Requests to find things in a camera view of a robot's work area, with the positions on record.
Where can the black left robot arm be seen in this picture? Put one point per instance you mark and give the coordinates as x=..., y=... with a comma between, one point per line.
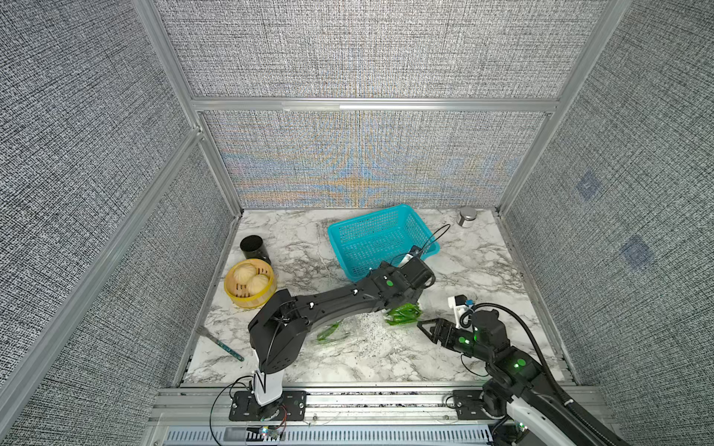
x=278, y=331

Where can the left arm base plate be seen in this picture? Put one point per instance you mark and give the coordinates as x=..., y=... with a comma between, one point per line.
x=290, y=406

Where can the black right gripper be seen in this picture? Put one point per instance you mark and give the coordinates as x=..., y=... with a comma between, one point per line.
x=441, y=325

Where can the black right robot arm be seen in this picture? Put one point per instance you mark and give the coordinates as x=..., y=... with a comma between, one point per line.
x=522, y=397

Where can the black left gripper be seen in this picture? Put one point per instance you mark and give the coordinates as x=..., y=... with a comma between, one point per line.
x=387, y=270

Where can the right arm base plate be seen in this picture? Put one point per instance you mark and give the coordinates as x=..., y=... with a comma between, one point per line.
x=470, y=406

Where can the teal handled utensil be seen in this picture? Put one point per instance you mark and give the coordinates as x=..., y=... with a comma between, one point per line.
x=203, y=331

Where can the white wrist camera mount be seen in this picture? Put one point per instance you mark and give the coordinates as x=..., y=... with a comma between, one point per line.
x=459, y=304

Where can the small metal tin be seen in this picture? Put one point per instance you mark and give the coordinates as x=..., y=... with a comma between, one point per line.
x=467, y=216

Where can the black mug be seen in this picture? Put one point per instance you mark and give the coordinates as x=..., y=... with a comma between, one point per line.
x=253, y=247

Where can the bunch of green peppers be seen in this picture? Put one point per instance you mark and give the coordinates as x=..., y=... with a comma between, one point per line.
x=403, y=315

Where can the pale steamed bun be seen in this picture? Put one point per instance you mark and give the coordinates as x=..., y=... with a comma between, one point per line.
x=243, y=273

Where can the yellow bamboo steamer basket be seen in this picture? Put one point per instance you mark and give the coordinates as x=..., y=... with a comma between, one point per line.
x=238, y=294

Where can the teal plastic basket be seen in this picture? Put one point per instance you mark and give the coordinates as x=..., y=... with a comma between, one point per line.
x=363, y=243

